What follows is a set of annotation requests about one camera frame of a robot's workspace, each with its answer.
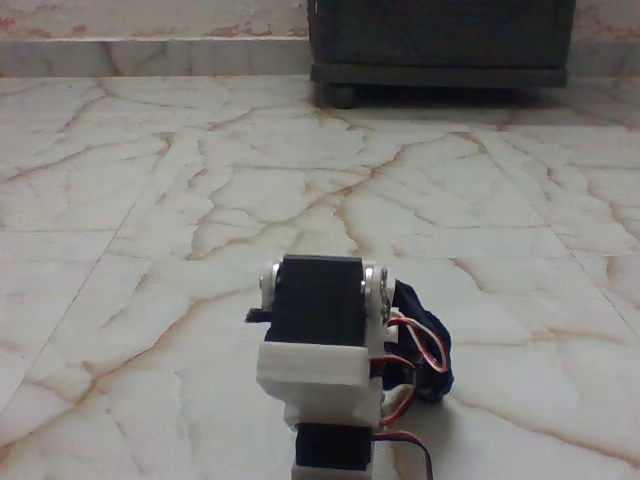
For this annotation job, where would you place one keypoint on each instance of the dark blue cloth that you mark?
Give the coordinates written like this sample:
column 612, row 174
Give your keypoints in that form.
column 420, row 310

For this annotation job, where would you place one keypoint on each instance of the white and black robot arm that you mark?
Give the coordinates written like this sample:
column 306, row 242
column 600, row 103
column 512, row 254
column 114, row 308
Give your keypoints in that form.
column 320, row 300

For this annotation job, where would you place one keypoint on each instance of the round dark cabinet foot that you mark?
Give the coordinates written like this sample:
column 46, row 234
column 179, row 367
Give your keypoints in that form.
column 342, row 96

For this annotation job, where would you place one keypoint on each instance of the dark wooden cabinet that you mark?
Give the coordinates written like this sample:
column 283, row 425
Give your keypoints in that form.
column 440, row 35

